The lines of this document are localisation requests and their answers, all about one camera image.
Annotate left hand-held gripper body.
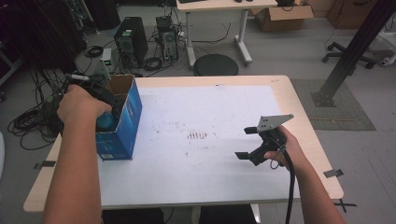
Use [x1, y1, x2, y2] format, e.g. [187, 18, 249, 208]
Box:
[64, 60, 124, 121]

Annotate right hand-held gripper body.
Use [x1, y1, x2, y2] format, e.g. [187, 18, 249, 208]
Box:
[248, 113, 295, 167]

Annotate blue bottle with white cap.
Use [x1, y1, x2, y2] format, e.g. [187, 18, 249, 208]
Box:
[96, 111, 120, 132]

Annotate blue cardboard box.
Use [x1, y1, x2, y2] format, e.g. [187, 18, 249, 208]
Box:
[95, 74, 144, 161]

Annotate person's right hand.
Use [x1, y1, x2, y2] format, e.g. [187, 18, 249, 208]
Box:
[263, 125, 307, 174]

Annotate person's left hand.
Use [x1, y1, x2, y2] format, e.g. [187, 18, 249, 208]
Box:
[56, 84, 113, 129]

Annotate small grey power supply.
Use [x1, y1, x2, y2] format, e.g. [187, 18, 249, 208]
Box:
[101, 48, 114, 75]

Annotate white table mat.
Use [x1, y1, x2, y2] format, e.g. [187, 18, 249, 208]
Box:
[97, 84, 302, 208]

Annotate black computer tower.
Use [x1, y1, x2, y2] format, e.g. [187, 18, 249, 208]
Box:
[113, 16, 149, 69]

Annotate white table leg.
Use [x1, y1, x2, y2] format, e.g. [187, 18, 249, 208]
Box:
[249, 203, 262, 224]

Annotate black tape strip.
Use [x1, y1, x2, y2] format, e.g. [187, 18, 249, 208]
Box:
[34, 160, 57, 170]
[322, 168, 345, 179]

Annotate round black stool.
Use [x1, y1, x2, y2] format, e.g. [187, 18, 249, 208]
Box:
[192, 53, 240, 77]

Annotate open computer case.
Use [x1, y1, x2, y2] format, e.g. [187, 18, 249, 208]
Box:
[155, 15, 180, 63]

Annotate grey floor mat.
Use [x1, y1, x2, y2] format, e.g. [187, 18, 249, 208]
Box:
[290, 78, 377, 132]

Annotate black curtain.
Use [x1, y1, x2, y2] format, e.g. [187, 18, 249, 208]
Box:
[0, 0, 88, 91]

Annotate black tape cross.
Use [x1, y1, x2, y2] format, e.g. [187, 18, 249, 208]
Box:
[334, 199, 358, 214]

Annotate black office chair base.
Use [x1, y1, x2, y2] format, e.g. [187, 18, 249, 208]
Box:
[321, 41, 377, 70]

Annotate open brown cardboard box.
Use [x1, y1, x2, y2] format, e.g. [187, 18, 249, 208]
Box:
[250, 4, 315, 33]

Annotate black metal stand beam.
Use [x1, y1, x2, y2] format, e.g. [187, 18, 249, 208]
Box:
[311, 0, 396, 108]

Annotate white desk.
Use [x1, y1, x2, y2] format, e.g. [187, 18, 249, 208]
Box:
[176, 0, 278, 69]

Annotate white equipment base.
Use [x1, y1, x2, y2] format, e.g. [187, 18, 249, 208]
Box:
[378, 31, 396, 68]

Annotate closed brown cardboard box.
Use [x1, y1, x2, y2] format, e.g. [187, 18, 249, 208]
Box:
[326, 0, 379, 30]

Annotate coiled black cable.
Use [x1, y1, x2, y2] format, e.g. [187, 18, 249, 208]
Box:
[83, 45, 105, 59]
[141, 56, 163, 72]

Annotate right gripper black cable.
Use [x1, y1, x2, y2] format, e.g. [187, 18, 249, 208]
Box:
[269, 146, 296, 224]

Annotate tangled black floor cables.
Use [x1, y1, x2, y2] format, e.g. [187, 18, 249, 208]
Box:
[7, 68, 68, 151]

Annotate thin black floor cable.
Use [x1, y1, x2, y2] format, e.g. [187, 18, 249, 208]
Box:
[191, 21, 232, 45]

